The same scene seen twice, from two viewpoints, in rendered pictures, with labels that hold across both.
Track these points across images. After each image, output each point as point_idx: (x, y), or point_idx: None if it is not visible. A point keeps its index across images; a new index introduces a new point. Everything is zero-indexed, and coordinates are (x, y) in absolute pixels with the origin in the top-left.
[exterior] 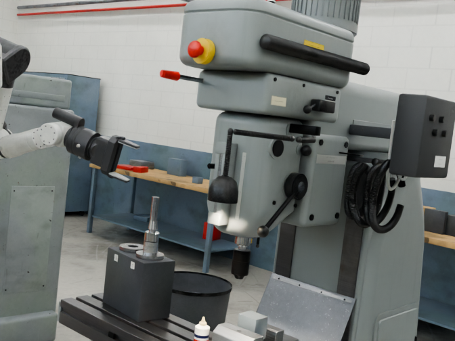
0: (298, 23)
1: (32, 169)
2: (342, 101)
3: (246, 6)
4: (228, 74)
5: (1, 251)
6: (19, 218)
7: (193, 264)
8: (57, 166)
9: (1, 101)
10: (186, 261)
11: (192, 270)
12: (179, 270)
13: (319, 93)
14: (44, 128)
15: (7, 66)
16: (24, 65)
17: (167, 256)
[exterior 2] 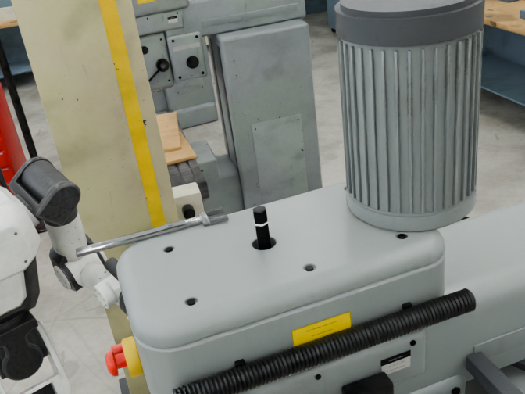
0: (267, 316)
1: (270, 102)
2: (437, 338)
3: (141, 339)
4: None
5: (255, 189)
6: (267, 154)
7: (524, 119)
8: (299, 91)
9: (67, 237)
10: (516, 116)
11: (519, 132)
12: (501, 134)
13: (365, 364)
14: (95, 291)
15: (47, 216)
16: (73, 199)
17: (493, 109)
